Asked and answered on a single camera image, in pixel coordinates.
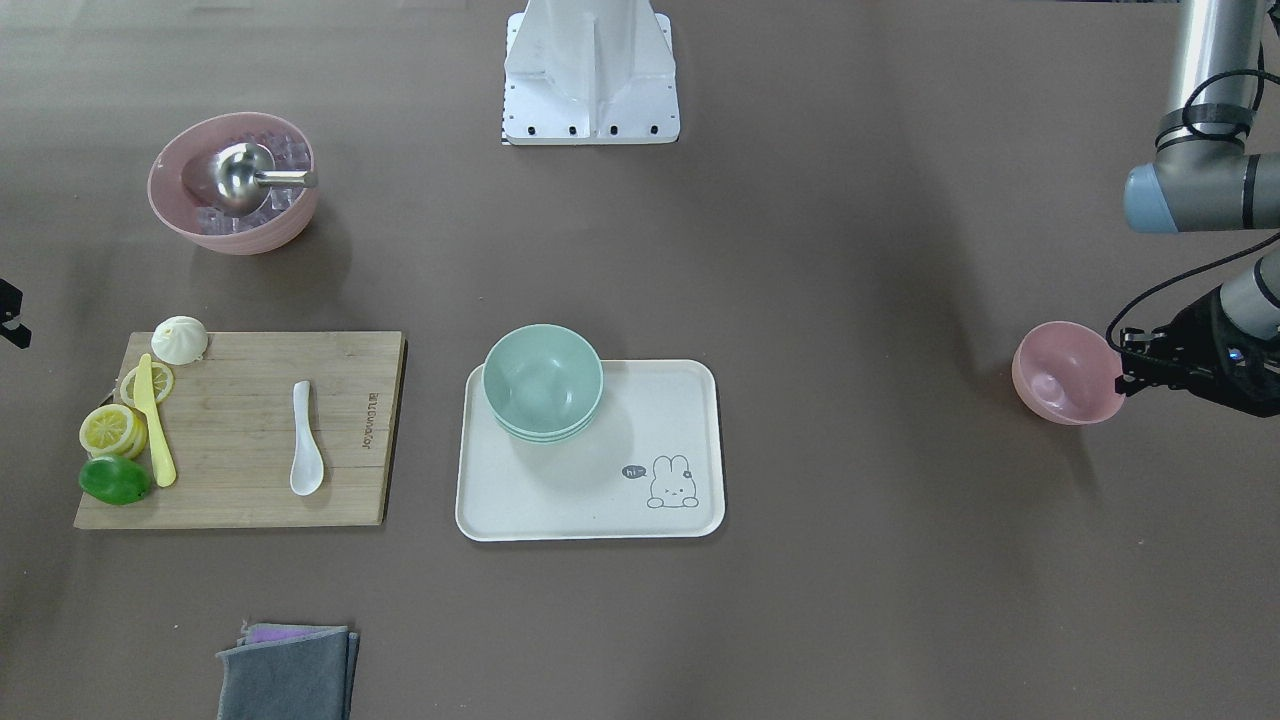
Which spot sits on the half lemon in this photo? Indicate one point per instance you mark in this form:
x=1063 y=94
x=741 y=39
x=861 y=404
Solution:
x=113 y=429

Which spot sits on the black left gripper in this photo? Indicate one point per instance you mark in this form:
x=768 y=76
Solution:
x=1196 y=334

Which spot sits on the small pink bowl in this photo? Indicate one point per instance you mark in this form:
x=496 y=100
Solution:
x=1066 y=373

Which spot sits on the steel ice scoop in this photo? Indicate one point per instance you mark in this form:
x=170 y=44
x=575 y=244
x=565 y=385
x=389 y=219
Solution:
x=240 y=177

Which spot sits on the green lime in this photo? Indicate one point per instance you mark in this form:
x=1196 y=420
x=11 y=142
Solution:
x=114 y=479

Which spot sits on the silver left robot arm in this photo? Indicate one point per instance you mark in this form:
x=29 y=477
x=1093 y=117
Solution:
x=1203 y=178

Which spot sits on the yellow plastic knife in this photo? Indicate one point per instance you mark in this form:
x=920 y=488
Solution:
x=143 y=393

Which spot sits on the lemon slice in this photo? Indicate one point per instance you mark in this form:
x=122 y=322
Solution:
x=162 y=378

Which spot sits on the green bowl stack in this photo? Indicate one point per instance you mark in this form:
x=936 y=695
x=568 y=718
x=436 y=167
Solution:
x=543 y=383

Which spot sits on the white ceramic spoon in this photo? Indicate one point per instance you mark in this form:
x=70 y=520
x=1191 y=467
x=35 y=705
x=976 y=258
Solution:
x=308 y=466

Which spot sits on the purple cloth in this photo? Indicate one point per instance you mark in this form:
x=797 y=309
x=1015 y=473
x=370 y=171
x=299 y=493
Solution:
x=272 y=632

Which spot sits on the wooden cutting board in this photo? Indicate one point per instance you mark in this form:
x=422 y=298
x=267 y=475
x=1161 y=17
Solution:
x=229 y=423

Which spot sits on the large pink bowl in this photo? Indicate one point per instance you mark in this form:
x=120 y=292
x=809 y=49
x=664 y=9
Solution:
x=283 y=215

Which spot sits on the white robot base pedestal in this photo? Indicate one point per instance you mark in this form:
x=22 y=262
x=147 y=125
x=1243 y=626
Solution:
x=589 y=73

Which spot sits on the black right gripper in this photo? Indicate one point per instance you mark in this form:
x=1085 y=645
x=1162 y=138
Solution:
x=12 y=329

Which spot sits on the white bunny tray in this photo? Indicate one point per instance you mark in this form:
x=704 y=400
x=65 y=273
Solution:
x=648 y=466

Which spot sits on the grey folded cloth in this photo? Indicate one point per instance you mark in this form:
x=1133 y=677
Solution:
x=307 y=678

